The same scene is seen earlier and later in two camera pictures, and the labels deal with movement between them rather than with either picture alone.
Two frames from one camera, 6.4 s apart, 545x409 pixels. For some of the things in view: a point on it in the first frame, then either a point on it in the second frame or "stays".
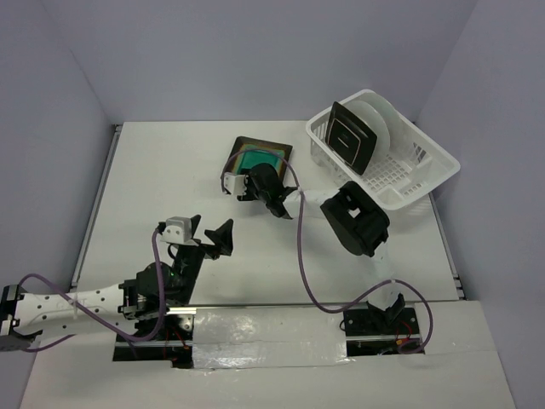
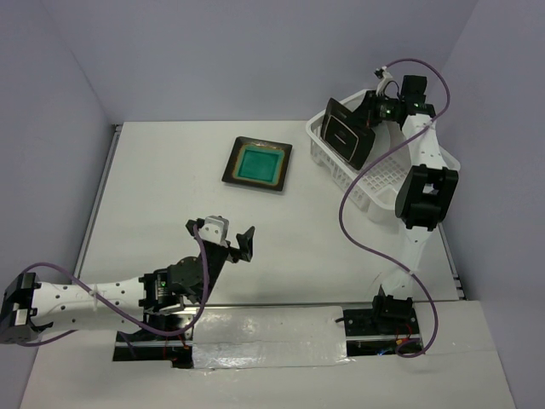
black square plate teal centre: [248, 152] stays
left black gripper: [221, 237] to [244, 242]
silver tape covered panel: [253, 337] stays
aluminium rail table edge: [96, 206] stays
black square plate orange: [350, 138] stays
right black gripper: [248, 196] to [372, 102]
